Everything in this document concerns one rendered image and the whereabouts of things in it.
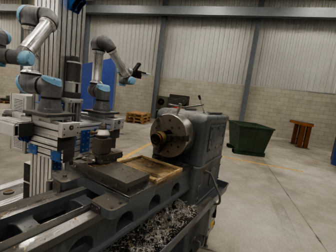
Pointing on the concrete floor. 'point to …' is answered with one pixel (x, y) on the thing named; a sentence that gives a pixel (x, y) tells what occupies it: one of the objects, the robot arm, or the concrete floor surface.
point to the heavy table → (301, 133)
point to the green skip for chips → (249, 138)
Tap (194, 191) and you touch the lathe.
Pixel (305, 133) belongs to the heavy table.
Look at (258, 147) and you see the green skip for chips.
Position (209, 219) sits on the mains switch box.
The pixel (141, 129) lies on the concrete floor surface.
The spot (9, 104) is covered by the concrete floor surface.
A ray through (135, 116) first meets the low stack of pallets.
